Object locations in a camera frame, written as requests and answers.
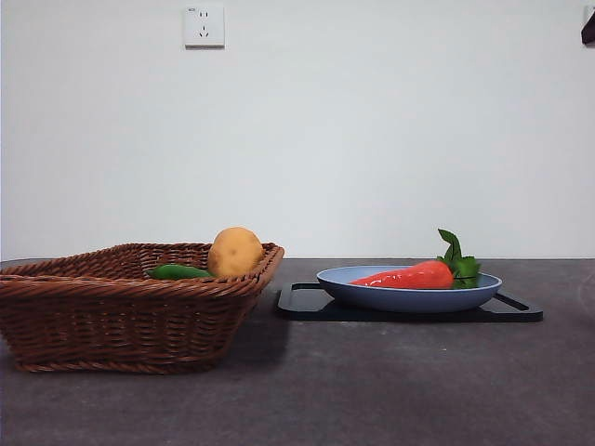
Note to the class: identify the yellow-brown potato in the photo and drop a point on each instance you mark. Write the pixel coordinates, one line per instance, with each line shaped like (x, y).
(234, 253)

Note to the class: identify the blue round plate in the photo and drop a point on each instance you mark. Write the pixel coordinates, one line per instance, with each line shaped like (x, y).
(409, 301)

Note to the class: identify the orange carrot with green leaves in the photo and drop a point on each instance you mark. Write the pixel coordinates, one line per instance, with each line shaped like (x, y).
(409, 277)

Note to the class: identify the green pepper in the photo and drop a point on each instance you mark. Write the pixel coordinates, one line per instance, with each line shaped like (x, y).
(174, 271)

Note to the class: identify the brown wicker basket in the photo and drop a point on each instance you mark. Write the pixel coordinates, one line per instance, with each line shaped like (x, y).
(116, 320)

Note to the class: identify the black flat tray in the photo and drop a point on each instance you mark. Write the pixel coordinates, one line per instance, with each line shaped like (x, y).
(307, 309)

